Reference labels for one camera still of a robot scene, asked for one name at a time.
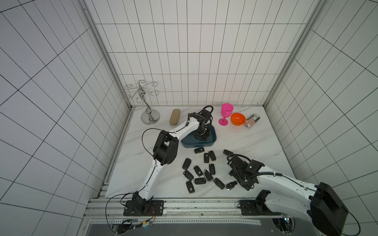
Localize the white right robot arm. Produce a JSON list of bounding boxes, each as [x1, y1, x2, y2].
[[223, 149, 351, 236]]

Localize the black smart key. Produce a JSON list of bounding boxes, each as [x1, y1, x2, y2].
[[182, 158, 192, 170]]

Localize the striped drink can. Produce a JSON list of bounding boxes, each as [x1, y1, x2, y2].
[[244, 114, 260, 128]]

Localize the silver metal cup stand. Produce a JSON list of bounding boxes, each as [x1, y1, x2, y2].
[[124, 80, 160, 125]]

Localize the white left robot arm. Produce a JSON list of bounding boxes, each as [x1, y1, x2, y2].
[[132, 105, 216, 205]]

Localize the aluminium mounting rail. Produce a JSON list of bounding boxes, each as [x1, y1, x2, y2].
[[85, 197, 321, 226]]

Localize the silver edged smart key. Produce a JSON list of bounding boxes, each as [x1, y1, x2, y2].
[[203, 170, 214, 182]]

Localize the black car key top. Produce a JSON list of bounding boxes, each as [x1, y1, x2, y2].
[[194, 147, 205, 154]]

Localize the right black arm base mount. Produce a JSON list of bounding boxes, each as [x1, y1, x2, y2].
[[237, 190, 281, 216]]

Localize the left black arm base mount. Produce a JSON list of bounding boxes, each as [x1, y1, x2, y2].
[[123, 192, 164, 216]]

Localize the pink plastic goblet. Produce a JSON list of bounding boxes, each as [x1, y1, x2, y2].
[[219, 103, 234, 126]]

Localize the teal storage box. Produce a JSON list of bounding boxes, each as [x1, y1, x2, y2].
[[181, 125, 217, 148]]

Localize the chrome black car key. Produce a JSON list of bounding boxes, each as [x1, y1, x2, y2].
[[225, 181, 238, 191]]

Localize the beige glasses case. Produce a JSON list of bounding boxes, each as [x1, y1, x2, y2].
[[169, 109, 181, 126]]

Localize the orange plastic bowl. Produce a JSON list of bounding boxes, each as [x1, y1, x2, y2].
[[230, 113, 246, 126]]

